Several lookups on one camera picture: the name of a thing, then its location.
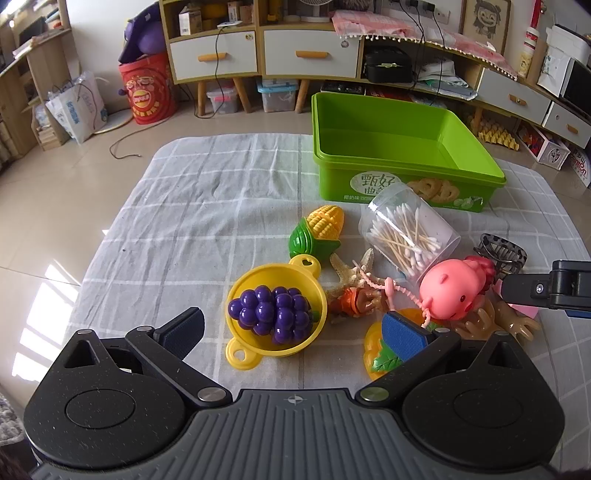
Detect pink lace cloth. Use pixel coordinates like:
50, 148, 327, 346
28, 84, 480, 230
331, 10, 519, 80

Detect folded light clothes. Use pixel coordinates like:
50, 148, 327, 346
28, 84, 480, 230
417, 59, 478, 101

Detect white shopping bag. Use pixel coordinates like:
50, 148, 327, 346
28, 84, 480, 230
45, 71, 109, 145

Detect clear cotton swab jar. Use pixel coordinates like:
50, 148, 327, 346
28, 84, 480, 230
358, 182, 462, 284

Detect yellow toy colander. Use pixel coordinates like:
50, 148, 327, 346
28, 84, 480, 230
225, 254, 329, 371

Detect purple plush toy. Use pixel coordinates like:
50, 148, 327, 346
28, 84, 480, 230
117, 15, 168, 65

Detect pink beaded cord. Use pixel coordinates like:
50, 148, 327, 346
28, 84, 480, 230
353, 261, 432, 329

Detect red printed barrel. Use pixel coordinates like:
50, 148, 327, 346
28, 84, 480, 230
119, 52, 178, 125

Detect wooden cabinet on legs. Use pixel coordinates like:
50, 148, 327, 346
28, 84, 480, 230
159, 0, 365, 116

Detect white printed carton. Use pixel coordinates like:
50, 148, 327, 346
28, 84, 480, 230
570, 148, 591, 188

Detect framed cartoon picture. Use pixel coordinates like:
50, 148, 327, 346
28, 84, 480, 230
461, 0, 512, 45

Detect grey checked cloth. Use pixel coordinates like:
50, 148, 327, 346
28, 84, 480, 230
65, 134, 591, 402

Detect green plastic box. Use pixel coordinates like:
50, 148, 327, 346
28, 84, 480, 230
311, 91, 508, 214

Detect orange toy figurine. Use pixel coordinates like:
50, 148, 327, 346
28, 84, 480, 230
324, 284, 384, 324

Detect wooden bookshelf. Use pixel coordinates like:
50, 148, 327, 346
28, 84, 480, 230
0, 0, 77, 160

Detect purple toy grapes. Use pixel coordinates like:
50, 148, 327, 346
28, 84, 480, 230
227, 285, 319, 346

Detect round white floor base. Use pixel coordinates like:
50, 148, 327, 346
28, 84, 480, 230
95, 108, 136, 136

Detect black case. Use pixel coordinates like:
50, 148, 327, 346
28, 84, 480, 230
362, 46, 414, 84

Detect black floor cable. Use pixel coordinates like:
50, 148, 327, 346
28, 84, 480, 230
109, 121, 160, 160

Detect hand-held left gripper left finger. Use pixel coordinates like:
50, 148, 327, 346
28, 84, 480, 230
63, 308, 234, 409

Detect orange toy pumpkin slice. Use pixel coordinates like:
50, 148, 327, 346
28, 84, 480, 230
363, 308, 446, 381

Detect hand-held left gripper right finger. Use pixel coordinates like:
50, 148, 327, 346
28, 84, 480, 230
360, 310, 529, 402

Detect black hair claw clip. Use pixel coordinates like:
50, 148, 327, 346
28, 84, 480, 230
473, 233, 529, 283

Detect white toy crate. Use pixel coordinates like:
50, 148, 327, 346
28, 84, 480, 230
516, 121, 572, 171

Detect beige starfish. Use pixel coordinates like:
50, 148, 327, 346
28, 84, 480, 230
329, 248, 376, 289

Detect long wooden console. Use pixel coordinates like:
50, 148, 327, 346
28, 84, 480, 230
360, 28, 591, 137

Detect brown translucent toy figure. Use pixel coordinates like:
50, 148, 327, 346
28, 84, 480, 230
498, 293, 542, 343

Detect white desk fan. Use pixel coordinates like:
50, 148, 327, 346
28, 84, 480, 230
295, 0, 334, 21

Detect amber hair claw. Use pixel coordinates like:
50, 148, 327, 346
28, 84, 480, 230
454, 302, 498, 341

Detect white drawer with orange handle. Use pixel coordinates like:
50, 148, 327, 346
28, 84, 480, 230
169, 31, 258, 81
475, 68, 552, 124
263, 30, 361, 78
542, 102, 591, 148

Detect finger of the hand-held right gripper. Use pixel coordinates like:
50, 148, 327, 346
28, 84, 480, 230
501, 260, 591, 319

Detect black microwave oven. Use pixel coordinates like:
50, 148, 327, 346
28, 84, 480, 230
558, 59, 591, 116

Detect clear storage box blue lid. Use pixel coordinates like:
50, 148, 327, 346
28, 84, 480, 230
257, 79, 299, 113

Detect toy corn cob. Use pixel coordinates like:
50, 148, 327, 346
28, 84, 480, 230
289, 204, 346, 258

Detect clear storage box red lid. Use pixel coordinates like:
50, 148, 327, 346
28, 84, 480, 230
206, 87, 241, 115

